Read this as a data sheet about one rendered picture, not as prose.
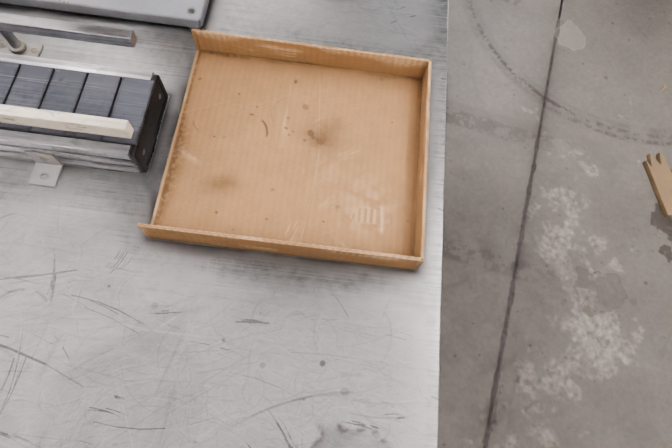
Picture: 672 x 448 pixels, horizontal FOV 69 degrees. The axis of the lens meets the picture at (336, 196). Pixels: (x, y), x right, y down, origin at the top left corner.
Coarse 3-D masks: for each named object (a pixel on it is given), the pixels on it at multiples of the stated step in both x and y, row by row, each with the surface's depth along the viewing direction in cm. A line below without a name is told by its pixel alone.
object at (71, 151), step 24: (96, 72) 57; (120, 72) 57; (144, 72) 57; (144, 120) 55; (0, 144) 54; (24, 144) 53; (48, 144) 53; (72, 144) 53; (96, 144) 53; (120, 144) 53; (144, 144) 56; (120, 168) 57; (144, 168) 56
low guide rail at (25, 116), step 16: (0, 112) 50; (16, 112) 50; (32, 112) 50; (48, 112) 50; (64, 112) 50; (64, 128) 51; (80, 128) 51; (96, 128) 50; (112, 128) 50; (128, 128) 51
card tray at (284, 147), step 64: (256, 64) 64; (320, 64) 64; (384, 64) 63; (192, 128) 60; (256, 128) 60; (320, 128) 61; (384, 128) 61; (192, 192) 56; (256, 192) 57; (320, 192) 57; (384, 192) 58; (320, 256) 54; (384, 256) 51
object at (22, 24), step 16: (0, 16) 48; (16, 16) 49; (16, 32) 50; (32, 32) 49; (48, 32) 49; (64, 32) 49; (80, 32) 48; (96, 32) 48; (112, 32) 49; (128, 32) 49
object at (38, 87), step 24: (0, 72) 55; (24, 72) 56; (48, 72) 56; (72, 72) 56; (0, 96) 54; (24, 96) 55; (48, 96) 55; (72, 96) 55; (96, 96) 55; (120, 96) 55; (144, 96) 56
